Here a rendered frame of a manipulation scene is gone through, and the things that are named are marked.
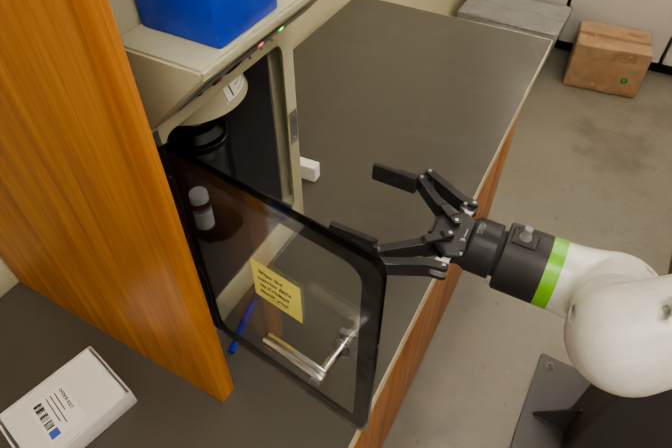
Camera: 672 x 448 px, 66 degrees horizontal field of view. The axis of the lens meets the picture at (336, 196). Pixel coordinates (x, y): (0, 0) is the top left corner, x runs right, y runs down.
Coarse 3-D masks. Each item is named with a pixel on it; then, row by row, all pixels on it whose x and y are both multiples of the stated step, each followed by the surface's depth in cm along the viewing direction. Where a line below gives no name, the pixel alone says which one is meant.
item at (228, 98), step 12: (228, 84) 73; (240, 84) 76; (216, 96) 72; (228, 96) 73; (240, 96) 75; (204, 108) 72; (216, 108) 72; (228, 108) 74; (192, 120) 71; (204, 120) 72
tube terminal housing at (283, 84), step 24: (120, 0) 49; (120, 24) 50; (264, 48) 74; (288, 48) 80; (240, 72) 71; (288, 72) 82; (288, 96) 85; (168, 120) 61; (288, 120) 88; (288, 144) 96; (288, 168) 101; (288, 192) 104
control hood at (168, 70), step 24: (288, 0) 56; (312, 0) 62; (264, 24) 52; (288, 24) 71; (144, 48) 49; (168, 48) 49; (192, 48) 49; (216, 48) 49; (240, 48) 50; (144, 72) 50; (168, 72) 48; (192, 72) 46; (216, 72) 48; (144, 96) 52; (168, 96) 50; (192, 96) 53
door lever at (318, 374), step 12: (264, 336) 61; (276, 336) 61; (276, 348) 60; (288, 348) 60; (336, 348) 60; (288, 360) 59; (300, 360) 59; (312, 360) 59; (336, 360) 59; (312, 372) 58; (324, 372) 58
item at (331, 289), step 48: (192, 192) 60; (240, 192) 53; (240, 240) 60; (288, 240) 53; (336, 240) 48; (240, 288) 69; (336, 288) 53; (384, 288) 48; (240, 336) 81; (288, 336) 69; (336, 336) 60; (336, 384) 69
